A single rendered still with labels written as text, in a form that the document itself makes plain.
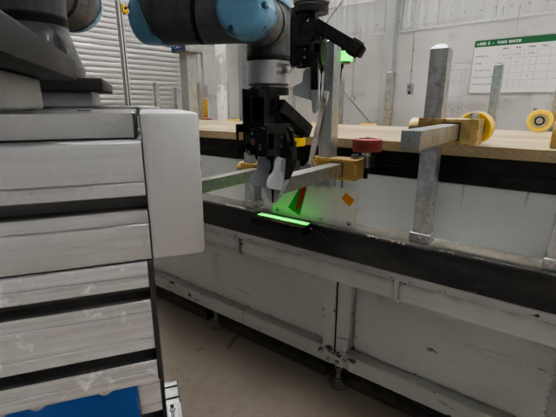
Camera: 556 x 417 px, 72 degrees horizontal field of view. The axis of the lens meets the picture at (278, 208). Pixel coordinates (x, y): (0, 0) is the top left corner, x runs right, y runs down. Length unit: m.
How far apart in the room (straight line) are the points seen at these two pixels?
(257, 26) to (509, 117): 7.69
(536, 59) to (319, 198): 7.30
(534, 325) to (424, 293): 0.22
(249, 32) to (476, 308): 0.73
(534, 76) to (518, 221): 7.07
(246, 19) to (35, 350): 0.45
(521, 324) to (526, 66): 7.32
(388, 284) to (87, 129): 0.85
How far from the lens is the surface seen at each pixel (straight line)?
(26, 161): 0.24
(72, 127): 0.25
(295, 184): 0.77
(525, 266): 0.87
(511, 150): 1.04
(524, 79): 8.11
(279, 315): 1.57
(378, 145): 1.06
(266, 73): 0.67
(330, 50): 0.96
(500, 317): 0.96
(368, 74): 9.11
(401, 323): 1.31
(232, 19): 0.57
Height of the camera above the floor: 1.00
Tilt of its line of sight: 15 degrees down
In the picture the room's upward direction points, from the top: straight up
